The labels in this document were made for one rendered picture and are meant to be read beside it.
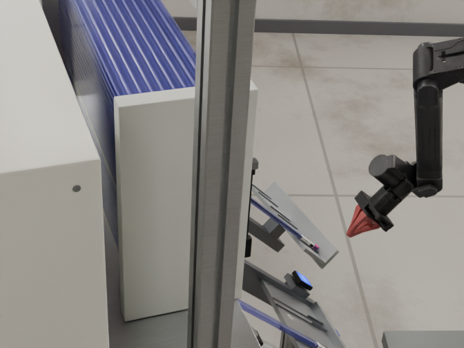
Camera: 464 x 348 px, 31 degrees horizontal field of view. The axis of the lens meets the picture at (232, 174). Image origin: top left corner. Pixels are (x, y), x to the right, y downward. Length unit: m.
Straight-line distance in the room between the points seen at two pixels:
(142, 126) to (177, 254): 0.20
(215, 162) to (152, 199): 0.21
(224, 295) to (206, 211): 0.12
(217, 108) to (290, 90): 3.71
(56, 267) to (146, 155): 0.17
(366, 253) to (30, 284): 2.64
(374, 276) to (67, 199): 2.58
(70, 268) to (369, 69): 4.00
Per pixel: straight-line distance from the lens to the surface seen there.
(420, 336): 2.26
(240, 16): 0.72
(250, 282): 1.96
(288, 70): 4.66
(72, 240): 0.85
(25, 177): 0.79
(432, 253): 3.50
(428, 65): 1.64
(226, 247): 0.85
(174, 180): 0.97
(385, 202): 1.99
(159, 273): 1.05
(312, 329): 1.98
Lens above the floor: 2.17
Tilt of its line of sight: 35 degrees down
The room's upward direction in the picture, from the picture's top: 4 degrees clockwise
